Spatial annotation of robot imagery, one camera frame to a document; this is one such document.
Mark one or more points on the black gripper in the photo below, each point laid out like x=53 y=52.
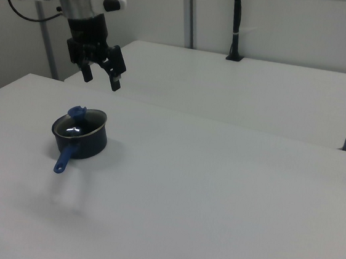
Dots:
x=88 y=32

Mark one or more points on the glass lid with blue knob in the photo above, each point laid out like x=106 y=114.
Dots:
x=79 y=122

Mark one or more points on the dark blue saucepan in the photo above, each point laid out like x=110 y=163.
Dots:
x=88 y=140

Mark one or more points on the white side table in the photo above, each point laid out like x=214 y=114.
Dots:
x=242 y=90

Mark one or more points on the black pole with base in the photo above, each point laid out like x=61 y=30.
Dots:
x=237 y=25

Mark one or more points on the white zip tie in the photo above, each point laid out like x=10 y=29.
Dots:
x=243 y=31

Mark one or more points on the thin grey wall post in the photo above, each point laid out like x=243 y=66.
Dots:
x=47 y=45

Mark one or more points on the wide grey wall post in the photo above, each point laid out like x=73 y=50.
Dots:
x=190 y=14

